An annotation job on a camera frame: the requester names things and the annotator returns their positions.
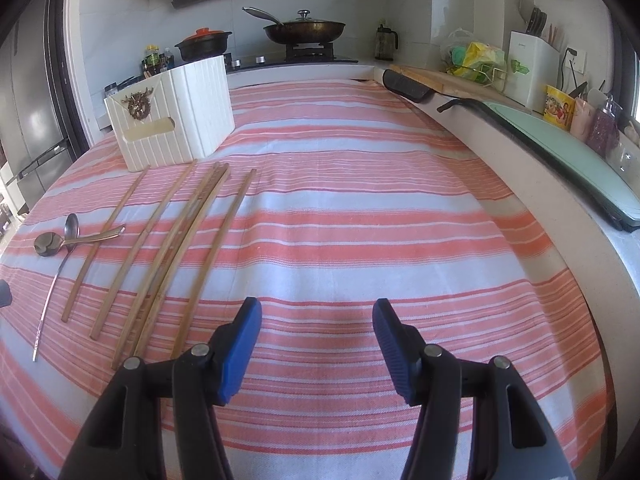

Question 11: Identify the silver refrigerator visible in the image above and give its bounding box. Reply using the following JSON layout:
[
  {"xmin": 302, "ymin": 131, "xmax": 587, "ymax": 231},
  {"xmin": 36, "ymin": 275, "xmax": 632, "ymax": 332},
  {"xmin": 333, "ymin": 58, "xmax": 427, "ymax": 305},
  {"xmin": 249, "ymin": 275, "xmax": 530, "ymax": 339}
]
[{"xmin": 0, "ymin": 0, "xmax": 76, "ymax": 211}]

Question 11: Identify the short steel spoon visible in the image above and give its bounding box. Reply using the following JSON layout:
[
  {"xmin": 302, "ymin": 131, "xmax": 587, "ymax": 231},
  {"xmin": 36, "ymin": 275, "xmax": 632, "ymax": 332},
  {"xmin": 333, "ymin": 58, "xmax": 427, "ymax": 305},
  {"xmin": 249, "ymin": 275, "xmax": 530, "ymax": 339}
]
[{"xmin": 33, "ymin": 225, "xmax": 127, "ymax": 258}]

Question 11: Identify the white ribbed storage box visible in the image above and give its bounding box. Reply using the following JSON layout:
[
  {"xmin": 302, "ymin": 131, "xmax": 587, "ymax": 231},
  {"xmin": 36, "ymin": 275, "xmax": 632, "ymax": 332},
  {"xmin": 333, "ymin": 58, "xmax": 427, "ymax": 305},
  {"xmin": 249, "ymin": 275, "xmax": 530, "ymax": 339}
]
[{"xmin": 103, "ymin": 55, "xmax": 236, "ymax": 173}]

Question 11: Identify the glass wok lid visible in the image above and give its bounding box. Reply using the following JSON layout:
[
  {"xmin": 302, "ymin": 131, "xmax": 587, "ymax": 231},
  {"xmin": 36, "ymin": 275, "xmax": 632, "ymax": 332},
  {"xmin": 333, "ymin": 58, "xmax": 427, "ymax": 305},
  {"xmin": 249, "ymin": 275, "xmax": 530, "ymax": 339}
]
[{"xmin": 279, "ymin": 9, "xmax": 332, "ymax": 26}]

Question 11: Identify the glass french press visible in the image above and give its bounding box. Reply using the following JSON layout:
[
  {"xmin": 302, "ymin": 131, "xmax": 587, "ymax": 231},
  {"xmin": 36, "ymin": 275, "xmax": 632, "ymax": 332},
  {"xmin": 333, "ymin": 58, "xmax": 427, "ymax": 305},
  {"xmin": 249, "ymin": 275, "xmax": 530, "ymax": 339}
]
[{"xmin": 375, "ymin": 24, "xmax": 399, "ymax": 61}]

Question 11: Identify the bundle of wooden chopsticks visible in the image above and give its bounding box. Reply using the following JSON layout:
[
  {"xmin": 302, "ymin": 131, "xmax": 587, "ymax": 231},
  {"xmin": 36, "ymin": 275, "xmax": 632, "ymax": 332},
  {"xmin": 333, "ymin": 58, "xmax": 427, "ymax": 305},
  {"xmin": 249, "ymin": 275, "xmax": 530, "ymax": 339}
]
[{"xmin": 110, "ymin": 161, "xmax": 222, "ymax": 371}]

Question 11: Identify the pink cup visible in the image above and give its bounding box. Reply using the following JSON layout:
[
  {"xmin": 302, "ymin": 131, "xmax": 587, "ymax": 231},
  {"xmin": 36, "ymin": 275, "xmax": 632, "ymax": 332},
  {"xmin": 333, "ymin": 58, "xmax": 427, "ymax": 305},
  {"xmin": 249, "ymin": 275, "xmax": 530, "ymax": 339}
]
[{"xmin": 570, "ymin": 97, "xmax": 594, "ymax": 141}]

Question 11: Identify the dark metal wok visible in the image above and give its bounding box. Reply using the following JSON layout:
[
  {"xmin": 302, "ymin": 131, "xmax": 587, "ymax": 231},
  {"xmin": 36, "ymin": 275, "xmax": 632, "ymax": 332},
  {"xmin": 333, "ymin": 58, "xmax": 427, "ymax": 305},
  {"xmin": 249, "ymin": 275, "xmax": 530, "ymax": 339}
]
[{"xmin": 242, "ymin": 6, "xmax": 347, "ymax": 45}]

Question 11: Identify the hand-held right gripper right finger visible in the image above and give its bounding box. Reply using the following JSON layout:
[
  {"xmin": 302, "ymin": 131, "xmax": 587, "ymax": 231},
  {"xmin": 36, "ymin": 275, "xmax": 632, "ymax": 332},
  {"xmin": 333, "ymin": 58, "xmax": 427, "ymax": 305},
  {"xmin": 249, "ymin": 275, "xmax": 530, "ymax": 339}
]
[{"xmin": 372, "ymin": 298, "xmax": 576, "ymax": 480}]

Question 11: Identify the black clay pot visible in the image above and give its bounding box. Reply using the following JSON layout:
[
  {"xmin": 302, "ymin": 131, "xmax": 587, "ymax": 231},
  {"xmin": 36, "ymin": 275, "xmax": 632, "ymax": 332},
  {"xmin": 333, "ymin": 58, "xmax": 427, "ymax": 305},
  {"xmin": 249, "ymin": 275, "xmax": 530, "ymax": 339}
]
[{"xmin": 174, "ymin": 35, "xmax": 234, "ymax": 62}]

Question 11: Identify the yellow printed tub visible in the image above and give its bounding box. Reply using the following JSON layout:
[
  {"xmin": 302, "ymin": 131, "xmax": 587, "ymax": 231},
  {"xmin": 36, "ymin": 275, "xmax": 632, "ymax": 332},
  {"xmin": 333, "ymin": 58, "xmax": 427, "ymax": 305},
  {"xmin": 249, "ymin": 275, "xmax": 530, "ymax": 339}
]
[{"xmin": 544, "ymin": 85, "xmax": 576, "ymax": 128}]

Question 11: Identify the orange pot lid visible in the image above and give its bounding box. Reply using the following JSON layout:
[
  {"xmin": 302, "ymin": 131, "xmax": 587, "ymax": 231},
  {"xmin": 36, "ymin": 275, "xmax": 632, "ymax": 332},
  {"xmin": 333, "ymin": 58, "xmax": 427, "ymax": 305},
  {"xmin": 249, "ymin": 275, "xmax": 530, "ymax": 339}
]
[{"xmin": 182, "ymin": 27, "xmax": 226, "ymax": 44}]

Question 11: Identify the silver long-handled spoon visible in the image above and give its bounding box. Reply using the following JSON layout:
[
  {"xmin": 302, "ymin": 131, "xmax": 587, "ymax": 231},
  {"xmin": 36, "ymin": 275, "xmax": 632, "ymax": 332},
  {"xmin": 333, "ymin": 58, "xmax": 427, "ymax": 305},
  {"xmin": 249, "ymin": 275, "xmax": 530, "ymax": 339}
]
[{"xmin": 32, "ymin": 213, "xmax": 81, "ymax": 362}]

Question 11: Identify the green glass board black frame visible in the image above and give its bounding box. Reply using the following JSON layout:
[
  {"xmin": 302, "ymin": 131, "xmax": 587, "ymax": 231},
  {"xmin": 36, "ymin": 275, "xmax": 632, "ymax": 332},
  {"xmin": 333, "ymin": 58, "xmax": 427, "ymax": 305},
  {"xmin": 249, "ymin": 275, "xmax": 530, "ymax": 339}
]
[{"xmin": 437, "ymin": 99, "xmax": 640, "ymax": 232}]

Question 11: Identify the white wire rack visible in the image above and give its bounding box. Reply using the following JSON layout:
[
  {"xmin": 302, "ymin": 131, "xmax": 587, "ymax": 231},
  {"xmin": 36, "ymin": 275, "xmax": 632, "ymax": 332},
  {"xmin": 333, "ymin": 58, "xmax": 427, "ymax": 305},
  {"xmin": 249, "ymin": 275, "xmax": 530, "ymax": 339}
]
[{"xmin": 460, "ymin": 62, "xmax": 507, "ymax": 93}]

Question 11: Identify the white knife holder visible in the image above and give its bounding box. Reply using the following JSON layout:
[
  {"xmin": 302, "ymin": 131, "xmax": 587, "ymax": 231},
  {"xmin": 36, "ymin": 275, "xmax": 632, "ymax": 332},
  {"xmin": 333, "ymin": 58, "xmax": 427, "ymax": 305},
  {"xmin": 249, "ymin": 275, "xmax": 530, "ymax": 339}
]
[{"xmin": 504, "ymin": 30, "xmax": 561, "ymax": 111}]

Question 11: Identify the wooden cutting board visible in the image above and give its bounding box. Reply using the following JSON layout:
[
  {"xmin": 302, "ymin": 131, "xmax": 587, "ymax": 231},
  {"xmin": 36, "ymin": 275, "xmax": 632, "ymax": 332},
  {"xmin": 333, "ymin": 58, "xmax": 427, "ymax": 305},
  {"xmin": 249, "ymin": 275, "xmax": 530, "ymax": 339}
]
[{"xmin": 390, "ymin": 64, "xmax": 506, "ymax": 98}]

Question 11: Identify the clear plastic bag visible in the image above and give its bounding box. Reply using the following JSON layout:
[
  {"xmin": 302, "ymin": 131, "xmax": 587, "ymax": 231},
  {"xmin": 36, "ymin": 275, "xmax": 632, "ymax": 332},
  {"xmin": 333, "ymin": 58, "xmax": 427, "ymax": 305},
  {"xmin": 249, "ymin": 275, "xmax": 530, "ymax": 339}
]
[{"xmin": 440, "ymin": 27, "xmax": 508, "ymax": 83}]

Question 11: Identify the black power cable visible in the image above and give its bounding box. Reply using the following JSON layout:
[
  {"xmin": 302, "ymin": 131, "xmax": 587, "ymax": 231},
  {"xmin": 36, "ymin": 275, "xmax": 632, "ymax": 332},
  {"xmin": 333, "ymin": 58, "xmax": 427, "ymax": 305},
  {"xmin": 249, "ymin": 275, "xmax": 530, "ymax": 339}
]
[{"xmin": 559, "ymin": 49, "xmax": 577, "ymax": 92}]

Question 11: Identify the black curved pad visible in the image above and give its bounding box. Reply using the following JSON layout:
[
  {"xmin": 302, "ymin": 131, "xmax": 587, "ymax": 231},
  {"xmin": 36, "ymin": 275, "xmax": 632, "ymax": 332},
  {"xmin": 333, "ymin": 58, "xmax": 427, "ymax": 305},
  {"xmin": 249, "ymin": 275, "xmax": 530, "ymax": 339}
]
[{"xmin": 382, "ymin": 69, "xmax": 432, "ymax": 104}]

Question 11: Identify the white wall socket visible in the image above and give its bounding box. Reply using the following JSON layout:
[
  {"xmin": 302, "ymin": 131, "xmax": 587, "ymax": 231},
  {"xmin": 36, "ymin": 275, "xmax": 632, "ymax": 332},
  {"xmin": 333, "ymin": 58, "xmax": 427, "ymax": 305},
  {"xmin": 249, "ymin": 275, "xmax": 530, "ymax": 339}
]
[{"xmin": 564, "ymin": 46, "xmax": 587, "ymax": 74}]

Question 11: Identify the black glass gas stove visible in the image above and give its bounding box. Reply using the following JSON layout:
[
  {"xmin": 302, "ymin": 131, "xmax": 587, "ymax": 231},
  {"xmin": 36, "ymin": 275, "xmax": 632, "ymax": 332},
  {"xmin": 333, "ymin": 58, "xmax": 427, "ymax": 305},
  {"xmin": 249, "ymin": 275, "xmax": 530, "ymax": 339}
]
[{"xmin": 225, "ymin": 42, "xmax": 360, "ymax": 71}]

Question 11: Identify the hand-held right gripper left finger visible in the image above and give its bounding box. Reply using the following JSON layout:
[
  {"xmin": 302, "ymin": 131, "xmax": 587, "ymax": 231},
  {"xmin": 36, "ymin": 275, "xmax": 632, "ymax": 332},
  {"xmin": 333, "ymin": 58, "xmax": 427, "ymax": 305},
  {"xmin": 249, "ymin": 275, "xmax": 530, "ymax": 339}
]
[{"xmin": 57, "ymin": 297, "xmax": 263, "ymax": 480}]

